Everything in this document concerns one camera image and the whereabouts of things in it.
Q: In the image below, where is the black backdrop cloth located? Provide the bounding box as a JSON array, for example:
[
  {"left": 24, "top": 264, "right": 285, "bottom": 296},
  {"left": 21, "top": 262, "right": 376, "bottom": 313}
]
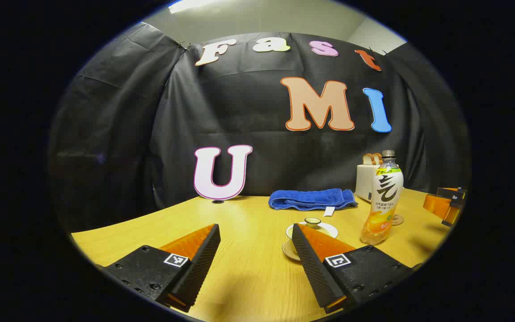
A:
[{"left": 47, "top": 21, "right": 472, "bottom": 233}]

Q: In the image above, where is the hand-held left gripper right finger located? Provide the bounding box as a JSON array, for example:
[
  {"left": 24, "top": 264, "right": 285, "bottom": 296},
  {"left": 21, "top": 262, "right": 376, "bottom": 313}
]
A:
[{"left": 291, "top": 223, "right": 415, "bottom": 314}]

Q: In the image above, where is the white toaster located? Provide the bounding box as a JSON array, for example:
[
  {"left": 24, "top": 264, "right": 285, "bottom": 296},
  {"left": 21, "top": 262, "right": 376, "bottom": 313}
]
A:
[{"left": 355, "top": 164, "right": 381, "bottom": 203}]

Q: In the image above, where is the blue folded towel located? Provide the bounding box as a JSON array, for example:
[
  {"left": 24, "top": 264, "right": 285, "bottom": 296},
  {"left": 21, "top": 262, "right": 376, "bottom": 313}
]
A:
[{"left": 268, "top": 188, "right": 359, "bottom": 217}]

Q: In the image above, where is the white teacup lid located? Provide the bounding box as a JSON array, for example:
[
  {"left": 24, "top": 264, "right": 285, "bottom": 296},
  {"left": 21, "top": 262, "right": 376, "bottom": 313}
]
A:
[{"left": 286, "top": 218, "right": 339, "bottom": 240}]

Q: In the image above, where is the clear water bottle white label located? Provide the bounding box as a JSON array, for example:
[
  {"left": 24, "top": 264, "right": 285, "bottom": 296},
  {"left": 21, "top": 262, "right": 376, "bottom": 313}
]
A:
[{"left": 360, "top": 150, "right": 405, "bottom": 246}]

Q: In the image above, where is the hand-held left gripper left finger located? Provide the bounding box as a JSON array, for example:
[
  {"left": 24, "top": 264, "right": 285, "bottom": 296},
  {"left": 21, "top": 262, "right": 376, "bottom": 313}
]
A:
[{"left": 105, "top": 224, "right": 221, "bottom": 313}]

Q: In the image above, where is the white saucer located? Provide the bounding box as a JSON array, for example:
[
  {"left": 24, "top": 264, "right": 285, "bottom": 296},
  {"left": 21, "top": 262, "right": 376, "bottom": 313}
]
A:
[{"left": 282, "top": 240, "right": 302, "bottom": 262}]

